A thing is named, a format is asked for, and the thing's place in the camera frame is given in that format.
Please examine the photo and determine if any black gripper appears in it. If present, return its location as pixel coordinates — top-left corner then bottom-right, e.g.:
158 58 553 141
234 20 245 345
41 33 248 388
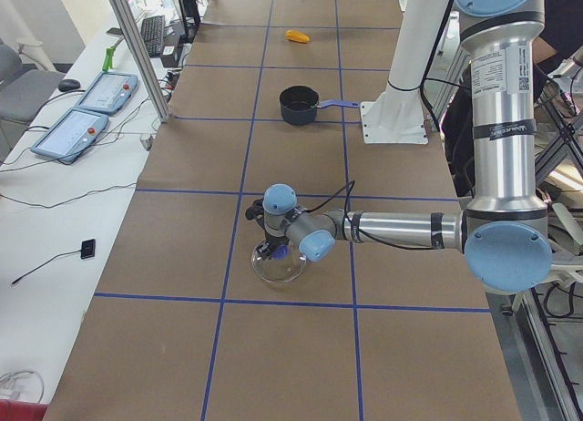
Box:
258 232 289 260

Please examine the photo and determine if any glass pot lid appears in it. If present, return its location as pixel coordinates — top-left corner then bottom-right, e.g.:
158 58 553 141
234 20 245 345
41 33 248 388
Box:
251 241 307 283

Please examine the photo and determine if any dark blue saucepan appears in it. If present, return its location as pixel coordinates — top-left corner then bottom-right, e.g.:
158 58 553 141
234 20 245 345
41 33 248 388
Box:
279 86 360 126

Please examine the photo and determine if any yellow corn cob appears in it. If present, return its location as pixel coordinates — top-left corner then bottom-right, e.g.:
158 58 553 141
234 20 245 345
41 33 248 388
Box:
285 29 311 44

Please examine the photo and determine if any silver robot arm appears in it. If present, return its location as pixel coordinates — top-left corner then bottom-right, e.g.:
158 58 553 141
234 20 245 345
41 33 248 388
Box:
246 0 553 293

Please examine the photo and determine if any small black square pad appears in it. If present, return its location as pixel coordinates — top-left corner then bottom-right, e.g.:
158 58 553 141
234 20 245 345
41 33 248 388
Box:
80 239 97 260

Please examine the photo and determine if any far blue teach pendant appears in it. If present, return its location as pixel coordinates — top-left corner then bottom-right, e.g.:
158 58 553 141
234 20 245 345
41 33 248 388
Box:
76 71 138 116

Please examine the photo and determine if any blue teach pendant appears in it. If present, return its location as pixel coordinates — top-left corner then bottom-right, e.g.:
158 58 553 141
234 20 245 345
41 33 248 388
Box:
76 71 138 116
31 108 109 164

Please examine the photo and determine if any near blue teach pendant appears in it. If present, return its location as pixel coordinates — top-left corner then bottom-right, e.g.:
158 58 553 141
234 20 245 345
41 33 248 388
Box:
31 108 109 164

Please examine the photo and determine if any green clamp tool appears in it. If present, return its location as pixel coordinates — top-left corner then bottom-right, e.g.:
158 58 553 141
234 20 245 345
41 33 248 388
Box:
102 46 115 73

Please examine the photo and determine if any black keyboard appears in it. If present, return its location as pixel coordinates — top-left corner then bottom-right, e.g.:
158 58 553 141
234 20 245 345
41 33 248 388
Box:
140 15 165 57

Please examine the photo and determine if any black computer mouse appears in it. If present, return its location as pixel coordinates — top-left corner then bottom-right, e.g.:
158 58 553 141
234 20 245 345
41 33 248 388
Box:
57 78 81 93

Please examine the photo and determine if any grey office chair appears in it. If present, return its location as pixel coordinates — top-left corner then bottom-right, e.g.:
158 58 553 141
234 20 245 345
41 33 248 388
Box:
457 196 583 313

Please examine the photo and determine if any person in dark clothes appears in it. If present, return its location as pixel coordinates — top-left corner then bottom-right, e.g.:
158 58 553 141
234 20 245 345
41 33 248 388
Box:
442 0 582 197

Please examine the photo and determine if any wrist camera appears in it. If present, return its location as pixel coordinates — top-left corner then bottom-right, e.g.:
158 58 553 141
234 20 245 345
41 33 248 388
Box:
245 199 264 221

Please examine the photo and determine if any aluminium frame post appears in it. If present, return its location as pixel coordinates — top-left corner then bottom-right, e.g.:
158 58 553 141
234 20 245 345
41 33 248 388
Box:
108 0 170 123

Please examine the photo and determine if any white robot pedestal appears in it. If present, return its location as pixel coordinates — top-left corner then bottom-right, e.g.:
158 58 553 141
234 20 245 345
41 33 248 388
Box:
361 0 428 144

